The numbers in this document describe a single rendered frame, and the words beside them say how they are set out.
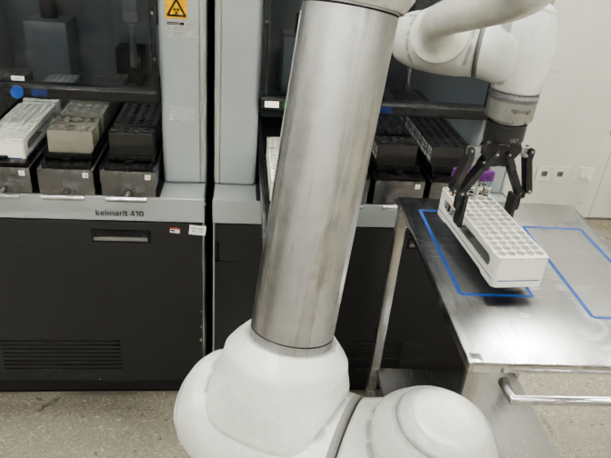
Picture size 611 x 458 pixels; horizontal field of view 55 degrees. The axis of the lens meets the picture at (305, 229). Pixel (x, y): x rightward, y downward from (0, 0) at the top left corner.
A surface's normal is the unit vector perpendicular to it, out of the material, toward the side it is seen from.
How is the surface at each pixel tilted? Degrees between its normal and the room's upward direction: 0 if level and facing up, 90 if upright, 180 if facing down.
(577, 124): 90
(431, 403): 7
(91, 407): 0
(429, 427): 9
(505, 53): 87
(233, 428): 71
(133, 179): 90
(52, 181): 90
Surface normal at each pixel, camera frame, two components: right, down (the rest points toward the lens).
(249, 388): -0.46, 0.09
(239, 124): 0.09, 0.49
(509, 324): 0.08, -0.87
